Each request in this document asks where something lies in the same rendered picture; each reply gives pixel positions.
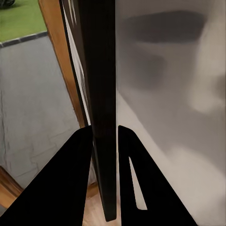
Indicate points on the door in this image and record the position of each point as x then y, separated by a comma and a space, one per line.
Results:
39, 104

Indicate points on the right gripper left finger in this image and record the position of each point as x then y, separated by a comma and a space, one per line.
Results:
56, 196

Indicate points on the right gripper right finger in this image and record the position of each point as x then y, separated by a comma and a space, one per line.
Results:
164, 208

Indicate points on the poster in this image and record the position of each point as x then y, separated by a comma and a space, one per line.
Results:
90, 30

